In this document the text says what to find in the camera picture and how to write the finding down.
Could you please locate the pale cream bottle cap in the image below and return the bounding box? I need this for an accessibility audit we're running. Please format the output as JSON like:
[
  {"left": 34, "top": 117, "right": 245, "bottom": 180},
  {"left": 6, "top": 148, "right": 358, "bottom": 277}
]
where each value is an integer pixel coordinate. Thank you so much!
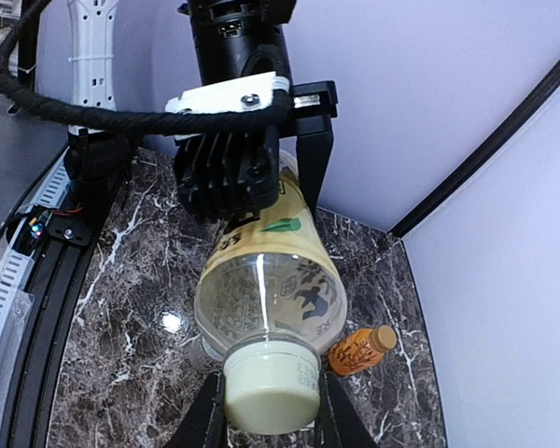
[{"left": 223, "top": 341, "right": 321, "bottom": 435}]

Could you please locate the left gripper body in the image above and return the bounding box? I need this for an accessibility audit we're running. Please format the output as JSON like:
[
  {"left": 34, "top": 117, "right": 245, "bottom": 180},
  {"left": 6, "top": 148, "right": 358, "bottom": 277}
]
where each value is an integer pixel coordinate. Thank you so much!
[{"left": 242, "top": 79, "right": 338, "bottom": 140}]

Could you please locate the right black frame post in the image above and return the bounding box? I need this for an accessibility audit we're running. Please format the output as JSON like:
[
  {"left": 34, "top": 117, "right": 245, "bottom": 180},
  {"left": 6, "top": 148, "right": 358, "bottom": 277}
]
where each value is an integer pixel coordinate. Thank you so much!
[{"left": 389, "top": 59, "right": 560, "bottom": 238}]

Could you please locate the black braided cable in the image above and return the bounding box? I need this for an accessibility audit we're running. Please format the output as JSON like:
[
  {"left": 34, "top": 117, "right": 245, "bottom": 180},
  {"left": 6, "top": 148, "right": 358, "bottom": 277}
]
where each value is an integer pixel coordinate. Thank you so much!
[{"left": 0, "top": 0, "right": 293, "bottom": 139}]

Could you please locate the black front rail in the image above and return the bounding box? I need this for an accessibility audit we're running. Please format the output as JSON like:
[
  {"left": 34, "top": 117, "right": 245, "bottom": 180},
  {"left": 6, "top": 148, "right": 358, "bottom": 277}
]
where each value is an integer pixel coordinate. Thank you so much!
[{"left": 0, "top": 175, "right": 123, "bottom": 447}]

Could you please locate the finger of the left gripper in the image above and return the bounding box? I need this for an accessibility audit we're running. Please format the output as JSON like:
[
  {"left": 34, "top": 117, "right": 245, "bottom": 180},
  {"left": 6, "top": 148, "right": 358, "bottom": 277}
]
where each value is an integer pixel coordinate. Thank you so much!
[{"left": 296, "top": 131, "right": 334, "bottom": 210}]

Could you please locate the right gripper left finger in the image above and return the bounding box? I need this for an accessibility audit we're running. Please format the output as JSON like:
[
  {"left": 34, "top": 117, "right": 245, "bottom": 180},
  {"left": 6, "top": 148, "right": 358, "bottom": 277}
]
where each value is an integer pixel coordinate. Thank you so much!
[{"left": 165, "top": 371, "right": 227, "bottom": 448}]

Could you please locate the white slotted cable duct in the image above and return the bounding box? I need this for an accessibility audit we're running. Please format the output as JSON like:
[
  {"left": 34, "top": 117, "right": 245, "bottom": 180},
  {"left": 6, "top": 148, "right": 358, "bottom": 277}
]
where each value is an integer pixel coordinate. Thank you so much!
[{"left": 0, "top": 161, "right": 71, "bottom": 374}]

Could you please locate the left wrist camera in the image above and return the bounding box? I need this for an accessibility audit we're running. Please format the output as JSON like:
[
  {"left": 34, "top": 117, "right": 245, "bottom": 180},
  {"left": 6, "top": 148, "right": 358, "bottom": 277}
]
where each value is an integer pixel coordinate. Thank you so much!
[{"left": 173, "top": 126, "right": 279, "bottom": 222}]

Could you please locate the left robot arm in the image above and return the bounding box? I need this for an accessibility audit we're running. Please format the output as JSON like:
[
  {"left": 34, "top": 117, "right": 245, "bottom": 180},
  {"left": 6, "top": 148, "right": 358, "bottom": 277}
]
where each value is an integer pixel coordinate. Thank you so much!
[{"left": 43, "top": 1, "right": 338, "bottom": 221}]

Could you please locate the yellow tea bottle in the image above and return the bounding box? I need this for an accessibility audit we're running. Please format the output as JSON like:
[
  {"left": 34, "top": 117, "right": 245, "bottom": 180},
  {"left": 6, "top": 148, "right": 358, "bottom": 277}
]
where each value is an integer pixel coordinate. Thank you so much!
[{"left": 194, "top": 151, "right": 347, "bottom": 373}]

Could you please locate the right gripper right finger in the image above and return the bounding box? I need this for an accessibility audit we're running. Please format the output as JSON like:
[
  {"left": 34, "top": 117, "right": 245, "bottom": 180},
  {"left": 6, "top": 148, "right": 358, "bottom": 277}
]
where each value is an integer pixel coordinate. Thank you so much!
[{"left": 315, "top": 371, "right": 377, "bottom": 448}]

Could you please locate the orange tea bottle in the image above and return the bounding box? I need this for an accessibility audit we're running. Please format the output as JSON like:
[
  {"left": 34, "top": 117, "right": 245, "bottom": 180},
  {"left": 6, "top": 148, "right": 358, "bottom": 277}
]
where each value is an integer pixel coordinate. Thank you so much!
[{"left": 328, "top": 325, "right": 398, "bottom": 376}]

